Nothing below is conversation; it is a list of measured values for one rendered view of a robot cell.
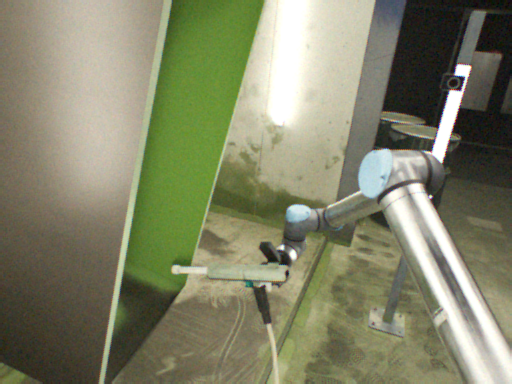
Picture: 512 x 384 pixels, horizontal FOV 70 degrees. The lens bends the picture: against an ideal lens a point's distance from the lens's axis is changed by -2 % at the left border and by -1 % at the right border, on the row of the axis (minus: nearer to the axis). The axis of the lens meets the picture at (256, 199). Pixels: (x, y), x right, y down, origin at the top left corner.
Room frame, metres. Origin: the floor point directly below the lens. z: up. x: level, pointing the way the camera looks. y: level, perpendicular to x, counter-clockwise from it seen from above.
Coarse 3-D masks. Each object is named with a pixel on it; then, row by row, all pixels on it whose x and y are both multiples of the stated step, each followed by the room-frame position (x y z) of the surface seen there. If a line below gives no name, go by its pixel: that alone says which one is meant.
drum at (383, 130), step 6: (402, 114) 4.08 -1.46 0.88; (384, 120) 3.63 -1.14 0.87; (390, 120) 3.60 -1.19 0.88; (378, 126) 3.67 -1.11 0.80; (384, 126) 3.63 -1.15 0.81; (378, 132) 3.66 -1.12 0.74; (384, 132) 3.62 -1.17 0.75; (378, 138) 3.65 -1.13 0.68; (384, 138) 3.62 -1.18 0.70; (378, 144) 3.64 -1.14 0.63; (384, 144) 3.61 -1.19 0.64; (378, 150) 3.63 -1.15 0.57
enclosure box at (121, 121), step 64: (0, 0) 0.71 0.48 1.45; (64, 0) 0.68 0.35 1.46; (128, 0) 0.65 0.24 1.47; (192, 0) 1.27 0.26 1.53; (256, 0) 1.23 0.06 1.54; (0, 64) 0.71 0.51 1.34; (64, 64) 0.68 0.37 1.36; (128, 64) 0.65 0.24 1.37; (192, 64) 1.27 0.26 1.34; (0, 128) 0.72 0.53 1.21; (64, 128) 0.68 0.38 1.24; (128, 128) 0.65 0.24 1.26; (192, 128) 1.27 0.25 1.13; (0, 192) 0.73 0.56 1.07; (64, 192) 0.69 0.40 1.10; (128, 192) 0.66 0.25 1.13; (192, 192) 1.27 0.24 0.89; (0, 256) 0.73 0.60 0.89; (64, 256) 0.69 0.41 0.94; (128, 256) 1.33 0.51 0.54; (192, 256) 1.27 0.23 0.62; (0, 320) 0.75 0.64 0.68; (64, 320) 0.70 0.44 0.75; (128, 320) 1.02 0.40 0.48
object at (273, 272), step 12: (216, 264) 1.12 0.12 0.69; (228, 264) 1.10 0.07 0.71; (240, 264) 1.08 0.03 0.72; (276, 264) 1.00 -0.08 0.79; (216, 276) 1.08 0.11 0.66; (228, 276) 1.06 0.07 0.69; (240, 276) 1.04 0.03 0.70; (252, 276) 1.02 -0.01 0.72; (264, 276) 1.00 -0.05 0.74; (276, 276) 0.98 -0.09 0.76; (288, 276) 1.00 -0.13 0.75; (252, 288) 1.02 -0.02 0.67; (264, 288) 1.03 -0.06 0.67; (264, 300) 1.01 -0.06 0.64; (264, 312) 1.01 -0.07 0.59
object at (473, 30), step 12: (480, 12) 1.73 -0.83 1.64; (468, 24) 1.76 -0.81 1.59; (480, 24) 1.73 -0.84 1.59; (468, 36) 1.74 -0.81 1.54; (468, 48) 1.73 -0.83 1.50; (468, 60) 1.73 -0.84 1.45; (396, 276) 1.74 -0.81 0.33; (396, 288) 1.73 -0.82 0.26; (396, 300) 1.73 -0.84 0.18; (384, 312) 1.75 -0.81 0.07
